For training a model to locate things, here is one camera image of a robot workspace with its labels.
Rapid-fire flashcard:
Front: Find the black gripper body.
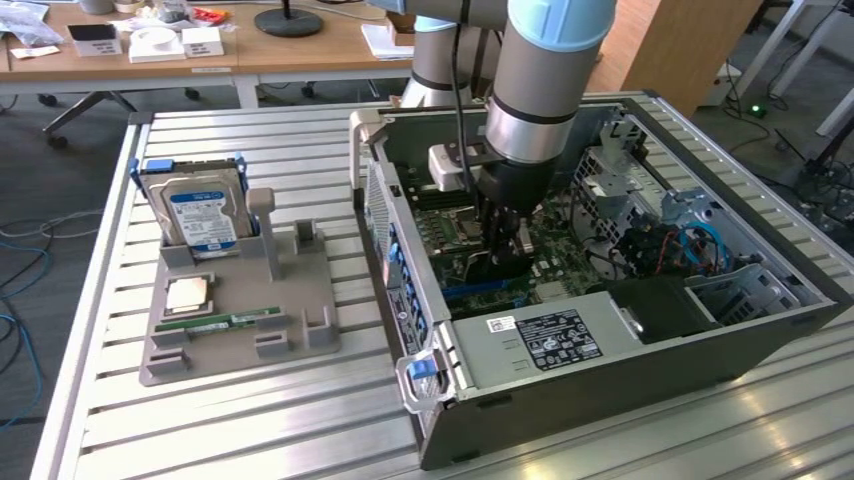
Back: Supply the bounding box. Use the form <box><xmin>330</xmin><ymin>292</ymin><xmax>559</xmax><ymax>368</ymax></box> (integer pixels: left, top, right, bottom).
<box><xmin>477</xmin><ymin>159</ymin><xmax>559</xmax><ymax>217</ymax></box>

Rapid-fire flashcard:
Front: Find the black graphics card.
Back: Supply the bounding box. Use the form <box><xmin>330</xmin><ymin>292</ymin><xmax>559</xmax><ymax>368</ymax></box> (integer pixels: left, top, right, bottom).
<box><xmin>458</xmin><ymin>249</ymin><xmax>535</xmax><ymax>292</ymax></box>

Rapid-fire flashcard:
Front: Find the green motherboard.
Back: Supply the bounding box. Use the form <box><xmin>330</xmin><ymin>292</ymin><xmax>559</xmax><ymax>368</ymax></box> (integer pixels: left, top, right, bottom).
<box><xmin>399</xmin><ymin>164</ymin><xmax>642</xmax><ymax>321</ymax></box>

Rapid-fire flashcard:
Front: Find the CPU socket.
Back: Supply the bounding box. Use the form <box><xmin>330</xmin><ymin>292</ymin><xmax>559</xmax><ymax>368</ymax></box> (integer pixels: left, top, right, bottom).
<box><xmin>452</xmin><ymin>205</ymin><xmax>487</xmax><ymax>246</ymax></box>

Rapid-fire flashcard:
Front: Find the blue expansion slot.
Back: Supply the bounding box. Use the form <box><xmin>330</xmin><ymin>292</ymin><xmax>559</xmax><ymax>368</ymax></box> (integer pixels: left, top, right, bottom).
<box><xmin>443</xmin><ymin>278</ymin><xmax>510</xmax><ymax>301</ymax></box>

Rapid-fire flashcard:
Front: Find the metal drive cage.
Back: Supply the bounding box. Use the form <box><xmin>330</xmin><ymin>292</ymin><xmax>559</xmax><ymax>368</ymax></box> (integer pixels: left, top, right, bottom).
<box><xmin>573</xmin><ymin>117</ymin><xmax>675</xmax><ymax>236</ymax></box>

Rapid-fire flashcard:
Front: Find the grey power supply unit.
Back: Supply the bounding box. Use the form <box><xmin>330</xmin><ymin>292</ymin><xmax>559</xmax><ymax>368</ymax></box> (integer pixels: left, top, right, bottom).
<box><xmin>452</xmin><ymin>292</ymin><xmax>646</xmax><ymax>391</ymax></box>

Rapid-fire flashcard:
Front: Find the blue case latch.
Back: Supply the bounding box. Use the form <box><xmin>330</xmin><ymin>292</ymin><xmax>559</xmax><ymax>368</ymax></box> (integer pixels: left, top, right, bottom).
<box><xmin>406</xmin><ymin>359</ymin><xmax>432</xmax><ymax>394</ymax></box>

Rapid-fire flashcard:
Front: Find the open grey PC case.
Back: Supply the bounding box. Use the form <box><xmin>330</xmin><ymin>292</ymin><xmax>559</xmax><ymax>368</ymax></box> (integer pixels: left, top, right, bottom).
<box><xmin>350</xmin><ymin>89</ymin><xmax>839</xmax><ymax>471</ymax></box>

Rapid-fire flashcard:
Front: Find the metal disk bay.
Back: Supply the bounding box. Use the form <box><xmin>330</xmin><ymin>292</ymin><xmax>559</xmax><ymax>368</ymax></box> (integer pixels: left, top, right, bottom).
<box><xmin>683</xmin><ymin>264</ymin><xmax>802</xmax><ymax>326</ymax></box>

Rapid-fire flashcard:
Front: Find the stack of white papers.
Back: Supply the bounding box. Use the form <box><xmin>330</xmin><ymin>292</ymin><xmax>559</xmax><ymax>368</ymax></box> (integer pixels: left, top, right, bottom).
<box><xmin>360</xmin><ymin>22</ymin><xmax>416</xmax><ymax>60</ymax></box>

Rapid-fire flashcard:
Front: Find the brown cardboard box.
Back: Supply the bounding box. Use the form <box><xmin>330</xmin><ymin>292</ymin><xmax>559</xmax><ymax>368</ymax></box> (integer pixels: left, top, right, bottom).
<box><xmin>386</xmin><ymin>7</ymin><xmax>420</xmax><ymax>34</ymax></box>

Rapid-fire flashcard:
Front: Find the wooden cabinet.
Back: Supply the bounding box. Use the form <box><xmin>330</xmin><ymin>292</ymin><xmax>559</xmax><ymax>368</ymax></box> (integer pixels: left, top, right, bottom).
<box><xmin>586</xmin><ymin>0</ymin><xmax>766</xmax><ymax>114</ymax></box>

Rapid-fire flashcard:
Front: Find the grey parts rack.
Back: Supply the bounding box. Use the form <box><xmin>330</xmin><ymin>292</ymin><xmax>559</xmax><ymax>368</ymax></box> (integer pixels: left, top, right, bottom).
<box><xmin>138</xmin><ymin>187</ymin><xmax>343</xmax><ymax>389</ymax></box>

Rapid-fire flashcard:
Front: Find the hard disk in blue caddy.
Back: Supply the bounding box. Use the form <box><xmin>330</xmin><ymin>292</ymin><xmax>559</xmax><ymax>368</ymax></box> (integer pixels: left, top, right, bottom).
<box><xmin>126</xmin><ymin>157</ymin><xmax>250</xmax><ymax>261</ymax></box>

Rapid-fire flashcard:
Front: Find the green RAM stick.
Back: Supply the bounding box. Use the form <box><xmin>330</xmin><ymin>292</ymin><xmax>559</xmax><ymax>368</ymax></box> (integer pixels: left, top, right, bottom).
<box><xmin>152</xmin><ymin>307</ymin><xmax>282</xmax><ymax>335</ymax></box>

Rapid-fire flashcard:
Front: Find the black lamp base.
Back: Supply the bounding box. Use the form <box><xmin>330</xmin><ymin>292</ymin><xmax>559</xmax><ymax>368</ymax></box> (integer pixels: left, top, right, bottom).
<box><xmin>254</xmin><ymin>0</ymin><xmax>323</xmax><ymax>37</ymax></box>

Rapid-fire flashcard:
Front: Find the copper-topped CPU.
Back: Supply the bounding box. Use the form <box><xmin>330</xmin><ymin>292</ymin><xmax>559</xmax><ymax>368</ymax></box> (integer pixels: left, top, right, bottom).
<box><xmin>163</xmin><ymin>277</ymin><xmax>208</xmax><ymax>316</ymax></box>

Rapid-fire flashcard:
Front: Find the plain white box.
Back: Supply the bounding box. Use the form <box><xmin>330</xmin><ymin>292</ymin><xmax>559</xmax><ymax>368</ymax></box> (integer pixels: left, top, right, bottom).
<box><xmin>180</xmin><ymin>26</ymin><xmax>223</xmax><ymax>59</ymax></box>

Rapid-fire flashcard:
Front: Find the white box with tape roll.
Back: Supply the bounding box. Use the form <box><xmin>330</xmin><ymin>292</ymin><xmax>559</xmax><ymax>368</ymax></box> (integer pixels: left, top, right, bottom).
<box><xmin>127</xmin><ymin>27</ymin><xmax>187</xmax><ymax>64</ymax></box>

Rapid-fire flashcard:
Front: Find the wooden desk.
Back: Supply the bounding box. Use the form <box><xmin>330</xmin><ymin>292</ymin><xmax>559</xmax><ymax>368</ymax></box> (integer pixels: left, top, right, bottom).
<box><xmin>0</xmin><ymin>0</ymin><xmax>602</xmax><ymax>96</ymax></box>

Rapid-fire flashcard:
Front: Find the black chair base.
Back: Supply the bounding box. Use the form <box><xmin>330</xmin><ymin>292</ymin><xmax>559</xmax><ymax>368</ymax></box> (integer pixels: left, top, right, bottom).
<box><xmin>39</xmin><ymin>89</ymin><xmax>139</xmax><ymax>149</ymax></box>

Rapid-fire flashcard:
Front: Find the white box with black top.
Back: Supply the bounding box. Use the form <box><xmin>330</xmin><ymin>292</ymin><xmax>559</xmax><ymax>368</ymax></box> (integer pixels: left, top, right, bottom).
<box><xmin>68</xmin><ymin>23</ymin><xmax>123</xmax><ymax>57</ymax></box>

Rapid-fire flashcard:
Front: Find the clear plastic bag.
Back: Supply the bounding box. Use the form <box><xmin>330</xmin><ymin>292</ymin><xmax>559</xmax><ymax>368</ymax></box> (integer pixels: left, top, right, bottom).
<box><xmin>0</xmin><ymin>2</ymin><xmax>66</xmax><ymax>46</ymax></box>

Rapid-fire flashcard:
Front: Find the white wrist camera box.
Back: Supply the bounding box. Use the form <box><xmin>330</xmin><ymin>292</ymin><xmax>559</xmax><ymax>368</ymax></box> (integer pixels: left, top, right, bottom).
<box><xmin>427</xmin><ymin>143</ymin><xmax>486</xmax><ymax>193</ymax></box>

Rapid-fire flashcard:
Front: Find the red wire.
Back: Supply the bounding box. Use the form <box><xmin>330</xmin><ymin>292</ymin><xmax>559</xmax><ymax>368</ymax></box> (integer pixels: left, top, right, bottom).
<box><xmin>657</xmin><ymin>227</ymin><xmax>689</xmax><ymax>274</ymax></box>

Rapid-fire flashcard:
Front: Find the black plastic duct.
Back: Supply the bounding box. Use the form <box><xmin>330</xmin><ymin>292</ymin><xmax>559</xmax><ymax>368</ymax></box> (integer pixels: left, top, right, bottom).
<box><xmin>606</xmin><ymin>277</ymin><xmax>722</xmax><ymax>344</ymax></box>

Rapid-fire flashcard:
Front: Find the blue wire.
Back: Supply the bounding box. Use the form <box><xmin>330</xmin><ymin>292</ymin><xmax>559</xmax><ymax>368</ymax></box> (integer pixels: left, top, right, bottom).
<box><xmin>686</xmin><ymin>219</ymin><xmax>735</xmax><ymax>274</ymax></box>

